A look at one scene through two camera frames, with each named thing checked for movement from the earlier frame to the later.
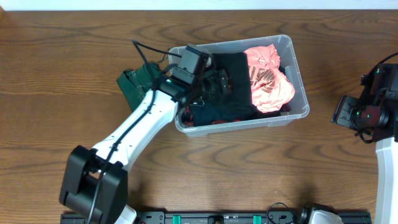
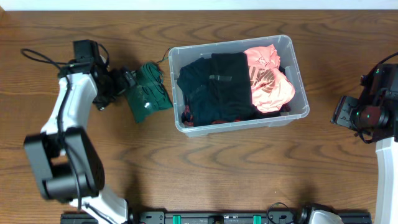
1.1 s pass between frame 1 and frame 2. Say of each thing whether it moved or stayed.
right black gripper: stayed
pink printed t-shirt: stayed
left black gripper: moved
